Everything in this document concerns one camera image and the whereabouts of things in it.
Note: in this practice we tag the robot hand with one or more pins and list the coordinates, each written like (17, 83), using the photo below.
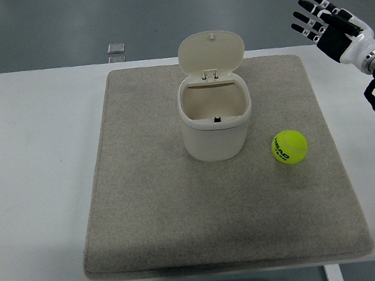
(333, 40)

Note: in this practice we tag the yellow tennis ball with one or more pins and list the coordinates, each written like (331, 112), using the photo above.
(290, 146)

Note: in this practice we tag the white bin with open lid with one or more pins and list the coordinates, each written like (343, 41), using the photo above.
(215, 134)

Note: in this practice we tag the silver floor plate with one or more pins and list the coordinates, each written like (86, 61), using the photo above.
(117, 59)
(116, 48)

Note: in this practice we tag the beige fabric mat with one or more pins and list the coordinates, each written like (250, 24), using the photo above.
(167, 200)

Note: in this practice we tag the white table leg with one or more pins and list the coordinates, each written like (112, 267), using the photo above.
(333, 276)

